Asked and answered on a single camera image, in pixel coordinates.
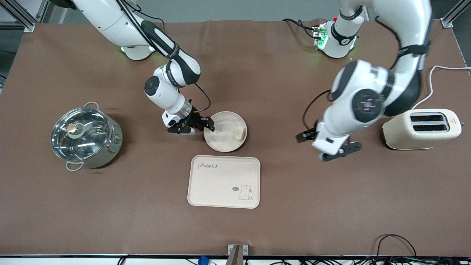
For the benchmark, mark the pale steamed bun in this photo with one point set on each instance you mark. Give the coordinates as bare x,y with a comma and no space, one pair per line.
240,133

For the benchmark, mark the steel electric cooking pot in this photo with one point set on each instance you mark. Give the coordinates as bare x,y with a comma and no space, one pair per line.
106,154

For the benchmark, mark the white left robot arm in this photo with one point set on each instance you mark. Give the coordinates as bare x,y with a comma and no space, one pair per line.
368,103

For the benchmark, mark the aluminium frame profile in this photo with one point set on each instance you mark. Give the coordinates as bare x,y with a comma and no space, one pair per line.
454,13
25,16

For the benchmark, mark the glass pot lid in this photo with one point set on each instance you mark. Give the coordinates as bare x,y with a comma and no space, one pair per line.
81,134

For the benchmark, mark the blue round knob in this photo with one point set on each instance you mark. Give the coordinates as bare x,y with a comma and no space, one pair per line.
203,260

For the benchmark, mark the cream two-slot toaster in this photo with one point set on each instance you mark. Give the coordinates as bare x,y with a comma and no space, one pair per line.
419,136

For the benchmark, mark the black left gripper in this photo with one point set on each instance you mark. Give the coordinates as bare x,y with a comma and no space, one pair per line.
305,136

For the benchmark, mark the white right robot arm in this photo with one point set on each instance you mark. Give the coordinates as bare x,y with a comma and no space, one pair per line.
110,18

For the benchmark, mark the beige round plate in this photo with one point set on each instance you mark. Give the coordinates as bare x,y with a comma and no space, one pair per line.
224,138

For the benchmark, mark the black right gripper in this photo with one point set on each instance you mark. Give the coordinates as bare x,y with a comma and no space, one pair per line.
195,120

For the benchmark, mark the brown table cover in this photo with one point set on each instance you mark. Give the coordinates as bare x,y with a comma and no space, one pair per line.
257,73

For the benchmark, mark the beige rabbit print tray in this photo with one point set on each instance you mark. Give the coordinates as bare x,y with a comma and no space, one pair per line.
220,184

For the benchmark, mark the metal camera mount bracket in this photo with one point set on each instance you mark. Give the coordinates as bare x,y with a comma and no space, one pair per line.
237,254

